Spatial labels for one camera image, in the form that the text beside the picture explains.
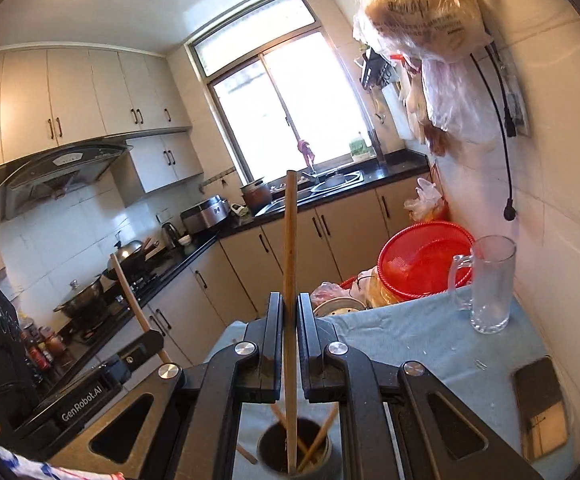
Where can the hanging printed plastic bag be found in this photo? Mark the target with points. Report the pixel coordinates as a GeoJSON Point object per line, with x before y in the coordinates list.
{"type": "Point", "coordinates": [419, 10]}

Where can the green windowsill container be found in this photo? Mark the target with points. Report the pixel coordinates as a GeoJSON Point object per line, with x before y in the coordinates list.
{"type": "Point", "coordinates": [359, 149]}

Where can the white cutting board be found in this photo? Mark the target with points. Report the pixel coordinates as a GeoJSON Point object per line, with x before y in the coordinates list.
{"type": "Point", "coordinates": [399, 115]}

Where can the beige upper cabinets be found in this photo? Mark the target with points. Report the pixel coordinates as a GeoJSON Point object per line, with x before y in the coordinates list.
{"type": "Point", "coordinates": [70, 90]}

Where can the clear glass mug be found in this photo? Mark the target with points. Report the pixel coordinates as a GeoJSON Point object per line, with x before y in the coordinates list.
{"type": "Point", "coordinates": [489, 300]}

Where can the black wall rack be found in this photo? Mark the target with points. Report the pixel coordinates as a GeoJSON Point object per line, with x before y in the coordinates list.
{"type": "Point", "coordinates": [372, 70]}

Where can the red plastic colander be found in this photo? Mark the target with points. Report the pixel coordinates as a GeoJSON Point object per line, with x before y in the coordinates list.
{"type": "Point", "coordinates": [419, 245]}

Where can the row of sauce bottles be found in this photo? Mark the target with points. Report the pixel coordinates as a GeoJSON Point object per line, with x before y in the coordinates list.
{"type": "Point", "coordinates": [40, 347]}

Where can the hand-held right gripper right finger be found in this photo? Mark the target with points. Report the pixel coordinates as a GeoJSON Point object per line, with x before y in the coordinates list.
{"type": "Point", "coordinates": [304, 345]}

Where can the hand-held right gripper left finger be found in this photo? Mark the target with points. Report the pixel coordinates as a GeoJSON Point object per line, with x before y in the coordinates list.
{"type": "Point", "coordinates": [277, 345]}

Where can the range hood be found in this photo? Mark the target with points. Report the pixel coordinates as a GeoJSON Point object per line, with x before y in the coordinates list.
{"type": "Point", "coordinates": [60, 165]}

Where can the grey chopstick holder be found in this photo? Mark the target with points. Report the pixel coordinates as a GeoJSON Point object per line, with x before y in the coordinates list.
{"type": "Point", "coordinates": [265, 452]}

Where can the pink plastic bag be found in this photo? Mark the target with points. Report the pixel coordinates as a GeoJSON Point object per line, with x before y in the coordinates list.
{"type": "Point", "coordinates": [327, 290]}

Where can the patterned clothing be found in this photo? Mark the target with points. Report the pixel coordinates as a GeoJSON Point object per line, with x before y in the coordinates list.
{"type": "Point", "coordinates": [70, 474]}

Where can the steel kitchen sink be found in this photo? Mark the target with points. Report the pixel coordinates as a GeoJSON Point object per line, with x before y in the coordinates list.
{"type": "Point", "coordinates": [340, 180]}

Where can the black electric kettle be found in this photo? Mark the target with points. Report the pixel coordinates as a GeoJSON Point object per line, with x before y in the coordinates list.
{"type": "Point", "coordinates": [170, 235]}

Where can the wall socket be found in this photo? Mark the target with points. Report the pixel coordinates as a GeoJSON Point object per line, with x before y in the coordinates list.
{"type": "Point", "coordinates": [519, 107]}

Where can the purple cloth on faucet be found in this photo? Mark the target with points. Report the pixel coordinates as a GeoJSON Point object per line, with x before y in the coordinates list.
{"type": "Point", "coordinates": [305, 149]}

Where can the kitchen window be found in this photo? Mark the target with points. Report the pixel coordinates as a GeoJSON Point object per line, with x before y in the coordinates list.
{"type": "Point", "coordinates": [250, 100]}

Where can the gas stove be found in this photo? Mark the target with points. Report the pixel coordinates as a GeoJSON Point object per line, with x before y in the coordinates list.
{"type": "Point", "coordinates": [142, 285]}

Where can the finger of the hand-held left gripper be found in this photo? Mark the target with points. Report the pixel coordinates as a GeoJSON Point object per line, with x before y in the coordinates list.
{"type": "Point", "coordinates": [140, 347]}

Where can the hanging bag of brown food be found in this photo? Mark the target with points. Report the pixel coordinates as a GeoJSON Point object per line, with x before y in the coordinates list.
{"type": "Point", "coordinates": [433, 137]}

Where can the black smartphone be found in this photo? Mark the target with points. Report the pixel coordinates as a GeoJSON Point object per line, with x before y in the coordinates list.
{"type": "Point", "coordinates": [539, 400]}

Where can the white plastic bag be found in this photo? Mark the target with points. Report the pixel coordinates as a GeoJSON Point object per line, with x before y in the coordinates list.
{"type": "Point", "coordinates": [424, 200]}

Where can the small beige wall cabinet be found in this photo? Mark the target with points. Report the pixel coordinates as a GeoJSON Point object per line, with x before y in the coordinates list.
{"type": "Point", "coordinates": [160, 160]}

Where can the metal steamer tray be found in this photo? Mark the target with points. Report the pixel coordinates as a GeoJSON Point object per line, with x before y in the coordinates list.
{"type": "Point", "coordinates": [337, 306]}

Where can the brown clay pot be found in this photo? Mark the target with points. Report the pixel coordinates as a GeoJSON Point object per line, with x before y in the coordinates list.
{"type": "Point", "coordinates": [257, 197]}

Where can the black wok with lid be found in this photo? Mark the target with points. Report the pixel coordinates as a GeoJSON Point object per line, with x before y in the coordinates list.
{"type": "Point", "coordinates": [130, 252]}

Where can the silver rice cooker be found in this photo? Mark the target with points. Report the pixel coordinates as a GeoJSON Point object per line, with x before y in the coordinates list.
{"type": "Point", "coordinates": [205, 212]}

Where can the light blue tablecloth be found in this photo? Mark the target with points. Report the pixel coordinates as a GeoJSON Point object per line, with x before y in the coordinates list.
{"type": "Point", "coordinates": [409, 330]}

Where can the wall hook rail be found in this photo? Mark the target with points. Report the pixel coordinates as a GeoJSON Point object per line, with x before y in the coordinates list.
{"type": "Point", "coordinates": [215, 181]}

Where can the steel pot with glass lid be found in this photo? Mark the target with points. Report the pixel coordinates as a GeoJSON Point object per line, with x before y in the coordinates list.
{"type": "Point", "coordinates": [82, 297]}

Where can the beige base cabinets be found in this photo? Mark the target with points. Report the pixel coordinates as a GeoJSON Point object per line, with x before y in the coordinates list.
{"type": "Point", "coordinates": [305, 240]}

